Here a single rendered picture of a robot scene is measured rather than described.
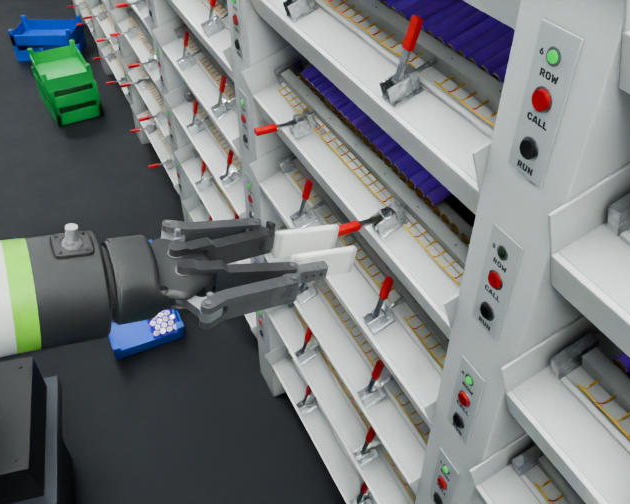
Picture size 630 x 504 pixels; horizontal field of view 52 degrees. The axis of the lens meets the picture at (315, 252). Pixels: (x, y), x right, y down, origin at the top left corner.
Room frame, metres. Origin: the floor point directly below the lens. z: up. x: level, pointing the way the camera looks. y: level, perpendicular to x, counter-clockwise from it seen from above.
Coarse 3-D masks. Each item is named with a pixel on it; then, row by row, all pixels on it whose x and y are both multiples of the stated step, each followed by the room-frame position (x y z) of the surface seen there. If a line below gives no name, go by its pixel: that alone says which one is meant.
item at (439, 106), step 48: (288, 0) 0.89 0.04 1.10; (336, 0) 0.89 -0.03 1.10; (384, 0) 0.82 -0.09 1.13; (432, 0) 0.79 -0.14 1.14; (336, 48) 0.78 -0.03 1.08; (384, 48) 0.75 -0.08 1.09; (432, 48) 0.68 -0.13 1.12; (480, 48) 0.67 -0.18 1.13; (384, 96) 0.65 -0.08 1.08; (432, 96) 0.63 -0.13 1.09; (480, 96) 0.60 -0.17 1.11; (432, 144) 0.56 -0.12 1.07; (480, 144) 0.54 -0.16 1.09; (480, 192) 0.48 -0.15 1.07
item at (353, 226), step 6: (378, 210) 0.65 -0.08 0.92; (378, 216) 0.65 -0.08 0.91; (384, 216) 0.64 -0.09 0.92; (354, 222) 0.63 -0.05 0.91; (360, 222) 0.63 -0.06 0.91; (366, 222) 0.63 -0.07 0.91; (372, 222) 0.63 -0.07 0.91; (378, 222) 0.64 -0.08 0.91; (342, 228) 0.62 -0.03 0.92; (348, 228) 0.62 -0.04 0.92; (354, 228) 0.62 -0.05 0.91; (360, 228) 0.63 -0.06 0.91; (342, 234) 0.61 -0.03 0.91
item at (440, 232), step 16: (288, 80) 1.00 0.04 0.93; (304, 96) 0.94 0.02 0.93; (320, 112) 0.89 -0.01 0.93; (336, 128) 0.84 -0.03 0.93; (352, 144) 0.79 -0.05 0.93; (352, 160) 0.78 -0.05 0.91; (368, 160) 0.75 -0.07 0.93; (384, 176) 0.71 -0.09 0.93; (400, 192) 0.68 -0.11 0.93; (416, 208) 0.64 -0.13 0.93; (432, 224) 0.61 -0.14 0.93; (448, 240) 0.58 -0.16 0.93; (432, 256) 0.58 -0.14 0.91; (464, 256) 0.55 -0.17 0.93; (448, 272) 0.55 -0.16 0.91
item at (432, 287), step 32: (256, 64) 1.03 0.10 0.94; (288, 64) 1.04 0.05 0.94; (256, 96) 1.02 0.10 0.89; (288, 96) 0.99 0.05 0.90; (288, 128) 0.91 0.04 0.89; (320, 128) 0.88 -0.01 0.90; (320, 160) 0.81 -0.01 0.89; (352, 192) 0.73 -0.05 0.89; (384, 256) 0.62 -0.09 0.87; (416, 256) 0.59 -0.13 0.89; (416, 288) 0.54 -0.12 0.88; (448, 288) 0.53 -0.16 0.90; (448, 320) 0.48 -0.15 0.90
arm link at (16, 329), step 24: (0, 240) 0.39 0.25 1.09; (24, 240) 0.38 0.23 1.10; (0, 264) 0.35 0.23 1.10; (24, 264) 0.36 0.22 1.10; (0, 288) 0.33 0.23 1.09; (24, 288) 0.34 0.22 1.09; (0, 312) 0.32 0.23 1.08; (24, 312) 0.33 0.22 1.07; (0, 336) 0.31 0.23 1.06; (24, 336) 0.32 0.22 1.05
